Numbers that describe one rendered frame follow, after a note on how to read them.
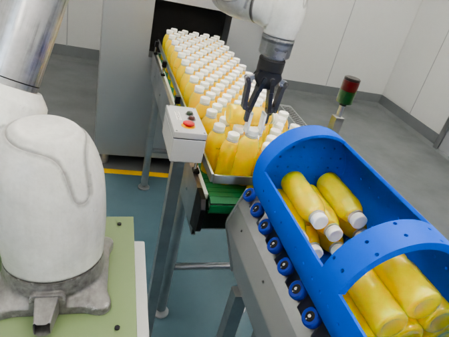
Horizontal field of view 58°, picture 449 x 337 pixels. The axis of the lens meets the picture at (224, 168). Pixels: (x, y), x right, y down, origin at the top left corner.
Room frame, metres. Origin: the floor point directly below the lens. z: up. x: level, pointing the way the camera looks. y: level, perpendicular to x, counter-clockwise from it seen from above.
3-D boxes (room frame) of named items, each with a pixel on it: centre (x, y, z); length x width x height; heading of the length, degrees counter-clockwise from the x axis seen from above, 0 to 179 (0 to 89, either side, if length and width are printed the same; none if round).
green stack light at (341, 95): (1.56, -0.39, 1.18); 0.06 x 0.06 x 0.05
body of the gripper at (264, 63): (1.15, -0.06, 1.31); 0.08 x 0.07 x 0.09; 111
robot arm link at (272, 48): (1.15, -0.06, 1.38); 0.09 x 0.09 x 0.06
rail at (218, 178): (1.15, -0.16, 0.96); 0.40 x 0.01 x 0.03; 111
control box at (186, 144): (1.17, 0.15, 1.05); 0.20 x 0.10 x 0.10; 21
